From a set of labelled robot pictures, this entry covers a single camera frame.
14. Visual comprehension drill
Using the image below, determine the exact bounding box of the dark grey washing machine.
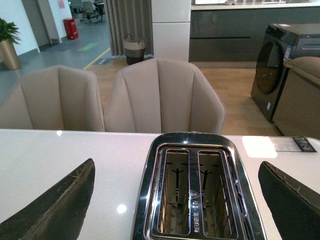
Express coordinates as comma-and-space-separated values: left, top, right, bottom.
250, 23, 320, 122

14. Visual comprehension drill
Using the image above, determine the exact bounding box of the potted plant gold pot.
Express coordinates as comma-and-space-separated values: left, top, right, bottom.
0, 18, 21, 71

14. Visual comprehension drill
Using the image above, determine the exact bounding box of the red bin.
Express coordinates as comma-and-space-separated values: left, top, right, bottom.
63, 18, 79, 40

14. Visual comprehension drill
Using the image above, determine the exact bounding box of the grey kitchen cabinet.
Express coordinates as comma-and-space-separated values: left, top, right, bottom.
189, 6, 320, 62

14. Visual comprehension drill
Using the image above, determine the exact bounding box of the white chrome two-slot toaster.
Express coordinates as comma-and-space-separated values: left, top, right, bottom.
132, 132, 267, 240

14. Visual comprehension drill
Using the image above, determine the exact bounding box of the black label sticker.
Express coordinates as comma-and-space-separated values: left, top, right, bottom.
269, 136, 317, 153

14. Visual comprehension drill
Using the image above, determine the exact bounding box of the woven laundry basket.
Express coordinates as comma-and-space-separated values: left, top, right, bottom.
123, 33, 146, 65

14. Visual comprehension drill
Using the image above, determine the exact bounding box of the beige chair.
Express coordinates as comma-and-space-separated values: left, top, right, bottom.
0, 65, 105, 132
104, 58, 226, 135

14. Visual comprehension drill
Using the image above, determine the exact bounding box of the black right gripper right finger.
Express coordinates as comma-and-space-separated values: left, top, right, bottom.
258, 161, 320, 240

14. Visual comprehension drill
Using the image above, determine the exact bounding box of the beige chair right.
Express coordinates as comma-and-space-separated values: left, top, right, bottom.
104, 58, 226, 135

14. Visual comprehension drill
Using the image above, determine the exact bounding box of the beige chair left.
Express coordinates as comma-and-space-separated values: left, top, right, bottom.
0, 65, 105, 132

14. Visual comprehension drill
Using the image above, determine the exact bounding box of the grey curtain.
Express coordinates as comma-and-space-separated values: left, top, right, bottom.
103, 0, 154, 56

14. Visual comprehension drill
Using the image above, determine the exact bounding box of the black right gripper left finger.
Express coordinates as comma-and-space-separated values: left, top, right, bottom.
0, 158, 96, 240

